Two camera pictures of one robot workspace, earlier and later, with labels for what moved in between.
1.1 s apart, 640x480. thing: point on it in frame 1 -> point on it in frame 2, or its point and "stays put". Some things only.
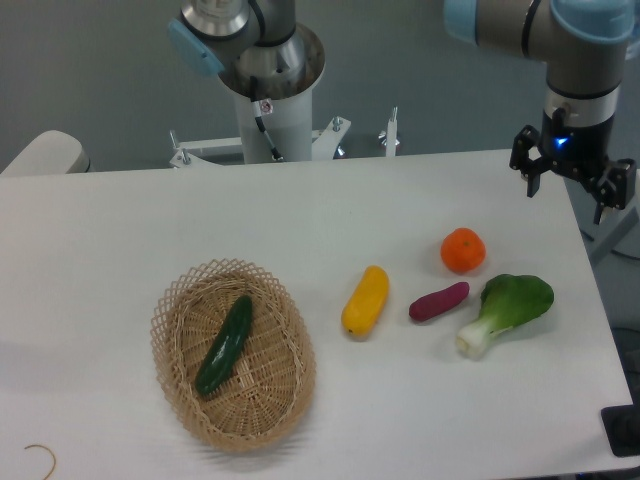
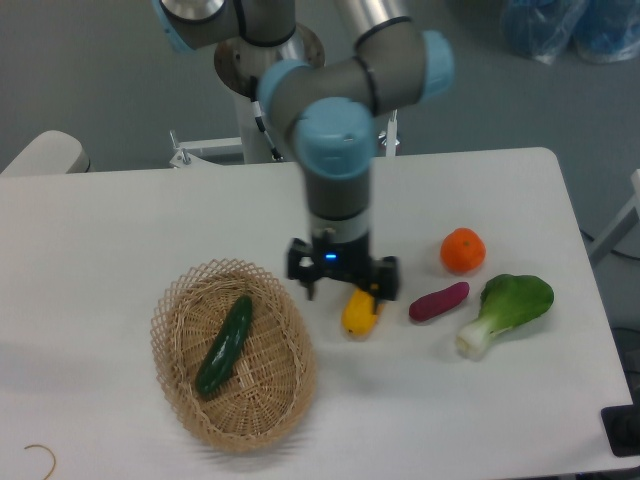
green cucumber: [227, 348] stays put
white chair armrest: [52, 152] stays put
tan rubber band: [55, 461] stays put
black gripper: [580, 150] -> [347, 261]
